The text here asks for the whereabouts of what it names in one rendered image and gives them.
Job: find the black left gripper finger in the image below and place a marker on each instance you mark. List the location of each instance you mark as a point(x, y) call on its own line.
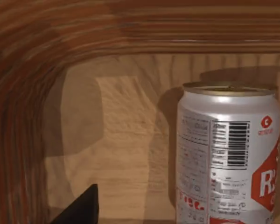
point(85, 207)

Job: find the silver and red can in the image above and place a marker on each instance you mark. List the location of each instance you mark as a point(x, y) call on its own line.
point(226, 158)

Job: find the wooden cupboard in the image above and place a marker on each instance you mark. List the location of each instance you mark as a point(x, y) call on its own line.
point(84, 70)

